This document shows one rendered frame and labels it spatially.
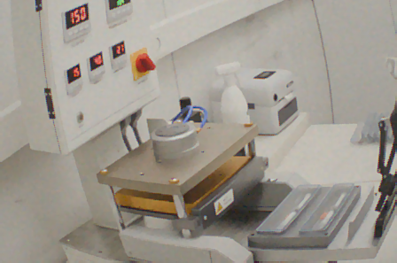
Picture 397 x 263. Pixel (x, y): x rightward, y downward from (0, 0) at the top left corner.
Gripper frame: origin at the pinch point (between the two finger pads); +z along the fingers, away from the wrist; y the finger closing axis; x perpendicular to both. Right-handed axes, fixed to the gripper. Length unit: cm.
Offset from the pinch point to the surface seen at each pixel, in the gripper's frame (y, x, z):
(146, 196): -43.1, -9.0, 12.5
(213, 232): -33.9, 1.4, 22.8
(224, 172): -35.2, 3.3, 9.6
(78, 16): -65, -7, -15
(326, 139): -38, 94, 44
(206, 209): -31.6, -9.3, 9.5
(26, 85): -71, -16, -2
